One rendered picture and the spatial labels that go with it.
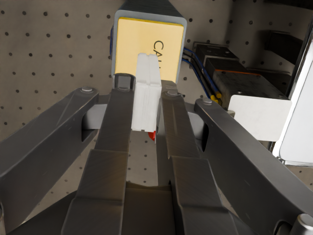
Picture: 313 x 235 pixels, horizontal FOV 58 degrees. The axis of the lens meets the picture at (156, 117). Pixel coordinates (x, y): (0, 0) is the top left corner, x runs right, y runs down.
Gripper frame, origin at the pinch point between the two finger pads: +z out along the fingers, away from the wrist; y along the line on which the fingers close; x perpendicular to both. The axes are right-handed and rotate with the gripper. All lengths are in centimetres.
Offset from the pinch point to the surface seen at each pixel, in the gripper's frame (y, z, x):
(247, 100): 15.1, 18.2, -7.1
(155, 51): 0.8, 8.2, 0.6
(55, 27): -22, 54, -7
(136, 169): 2, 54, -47
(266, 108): 18.2, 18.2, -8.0
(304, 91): 26.6, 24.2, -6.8
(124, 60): -2.0, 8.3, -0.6
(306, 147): 30.9, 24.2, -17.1
